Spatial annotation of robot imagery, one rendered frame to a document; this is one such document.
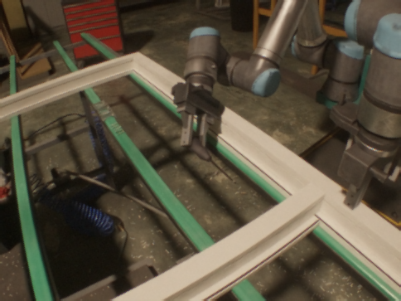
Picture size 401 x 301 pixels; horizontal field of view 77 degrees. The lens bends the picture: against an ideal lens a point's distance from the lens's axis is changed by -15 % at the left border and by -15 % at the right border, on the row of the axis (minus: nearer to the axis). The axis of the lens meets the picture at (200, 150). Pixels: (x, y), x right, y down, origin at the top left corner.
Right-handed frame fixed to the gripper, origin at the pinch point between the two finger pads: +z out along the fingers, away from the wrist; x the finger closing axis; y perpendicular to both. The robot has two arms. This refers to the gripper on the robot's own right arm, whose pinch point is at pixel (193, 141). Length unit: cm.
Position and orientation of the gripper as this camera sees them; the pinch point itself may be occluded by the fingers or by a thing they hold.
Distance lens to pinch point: 73.8
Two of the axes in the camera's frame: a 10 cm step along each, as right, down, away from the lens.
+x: 6.5, 2.6, 7.2
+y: 7.6, -1.0, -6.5
